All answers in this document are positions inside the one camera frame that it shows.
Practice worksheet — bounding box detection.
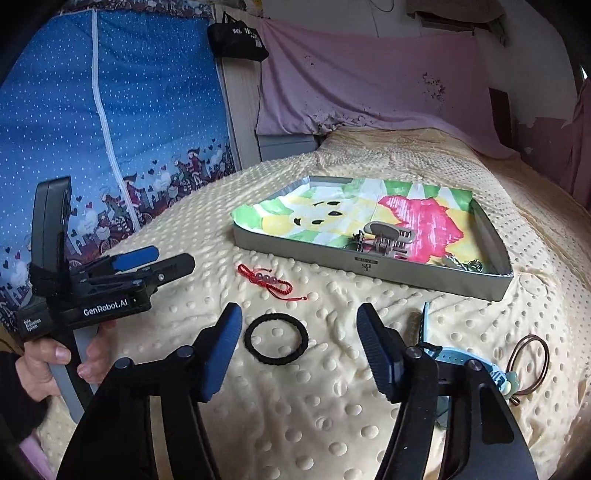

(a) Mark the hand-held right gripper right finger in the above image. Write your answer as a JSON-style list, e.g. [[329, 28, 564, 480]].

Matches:
[[356, 302, 530, 480]]

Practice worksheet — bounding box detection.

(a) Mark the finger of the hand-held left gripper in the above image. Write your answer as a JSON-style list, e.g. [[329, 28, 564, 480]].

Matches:
[[131, 252, 196, 291], [88, 246, 160, 278]]

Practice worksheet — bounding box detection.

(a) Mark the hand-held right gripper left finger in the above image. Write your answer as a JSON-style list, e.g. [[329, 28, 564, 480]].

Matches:
[[55, 302, 243, 480]]

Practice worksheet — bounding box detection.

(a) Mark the black hair tie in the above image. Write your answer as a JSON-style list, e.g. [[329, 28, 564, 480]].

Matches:
[[243, 312, 308, 367]]

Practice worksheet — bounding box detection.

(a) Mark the beige hair claw clip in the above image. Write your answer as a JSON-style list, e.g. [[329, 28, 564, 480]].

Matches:
[[364, 221, 415, 258]]

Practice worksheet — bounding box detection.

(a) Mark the grey tray with colourful lining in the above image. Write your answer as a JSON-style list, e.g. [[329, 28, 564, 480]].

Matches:
[[232, 174, 515, 304]]

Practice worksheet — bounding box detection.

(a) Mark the person's left forearm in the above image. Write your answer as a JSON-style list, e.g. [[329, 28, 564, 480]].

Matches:
[[0, 350, 48, 441]]

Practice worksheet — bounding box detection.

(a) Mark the person's left hand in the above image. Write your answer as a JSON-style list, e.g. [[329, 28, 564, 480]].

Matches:
[[15, 320, 117, 400]]

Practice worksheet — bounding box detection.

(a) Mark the yellow dotted blanket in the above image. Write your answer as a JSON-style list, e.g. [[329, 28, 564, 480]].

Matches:
[[34, 127, 591, 480]]

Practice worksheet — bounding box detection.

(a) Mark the blue smart watch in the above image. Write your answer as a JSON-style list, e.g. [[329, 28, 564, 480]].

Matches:
[[417, 302, 517, 403]]

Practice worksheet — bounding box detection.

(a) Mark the blue printed fabric wardrobe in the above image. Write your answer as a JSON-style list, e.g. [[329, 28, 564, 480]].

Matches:
[[0, 8, 237, 334]]

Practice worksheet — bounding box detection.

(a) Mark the light wooden cabinet panel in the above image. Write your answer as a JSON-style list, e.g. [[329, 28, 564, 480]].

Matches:
[[213, 54, 265, 172]]

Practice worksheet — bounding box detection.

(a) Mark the black tote bag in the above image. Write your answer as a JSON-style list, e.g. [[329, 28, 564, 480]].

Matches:
[[206, 11, 270, 64]]

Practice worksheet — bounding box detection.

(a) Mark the dark brown wooden board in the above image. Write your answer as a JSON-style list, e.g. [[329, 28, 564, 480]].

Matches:
[[488, 87, 514, 149]]

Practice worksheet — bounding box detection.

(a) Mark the pink sheet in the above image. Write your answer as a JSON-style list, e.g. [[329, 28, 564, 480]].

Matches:
[[255, 17, 522, 161]]

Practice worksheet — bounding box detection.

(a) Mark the pink curtain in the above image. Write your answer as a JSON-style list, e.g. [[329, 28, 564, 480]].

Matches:
[[560, 87, 591, 209]]

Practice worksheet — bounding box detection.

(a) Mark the cloth covered shelf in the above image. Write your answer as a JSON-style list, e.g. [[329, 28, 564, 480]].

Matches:
[[405, 0, 509, 45]]

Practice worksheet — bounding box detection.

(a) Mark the red string bracelet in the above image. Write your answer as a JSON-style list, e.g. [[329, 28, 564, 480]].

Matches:
[[237, 263, 308, 302]]

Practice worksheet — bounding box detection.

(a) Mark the brown hair tie green charm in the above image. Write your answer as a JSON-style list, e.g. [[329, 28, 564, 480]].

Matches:
[[505, 334, 551, 406]]

